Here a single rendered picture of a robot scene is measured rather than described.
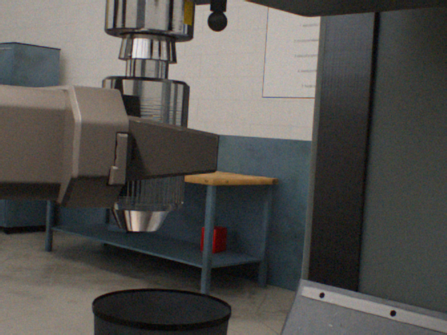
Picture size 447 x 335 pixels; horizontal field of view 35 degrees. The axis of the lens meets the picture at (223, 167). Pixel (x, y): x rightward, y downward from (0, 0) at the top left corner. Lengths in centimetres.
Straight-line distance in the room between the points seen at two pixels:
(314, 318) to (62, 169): 47
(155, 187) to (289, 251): 530
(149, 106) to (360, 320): 42
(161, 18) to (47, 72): 746
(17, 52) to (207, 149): 730
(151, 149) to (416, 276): 41
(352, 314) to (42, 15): 793
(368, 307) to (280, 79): 506
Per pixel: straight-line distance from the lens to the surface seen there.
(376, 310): 72
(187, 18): 37
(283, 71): 573
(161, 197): 36
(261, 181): 544
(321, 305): 75
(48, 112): 32
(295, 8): 61
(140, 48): 37
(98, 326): 236
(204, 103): 630
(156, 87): 36
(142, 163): 34
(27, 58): 769
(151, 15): 36
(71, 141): 31
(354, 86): 73
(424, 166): 69
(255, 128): 587
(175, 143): 35
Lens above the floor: 123
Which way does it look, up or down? 3 degrees down
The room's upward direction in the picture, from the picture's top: 4 degrees clockwise
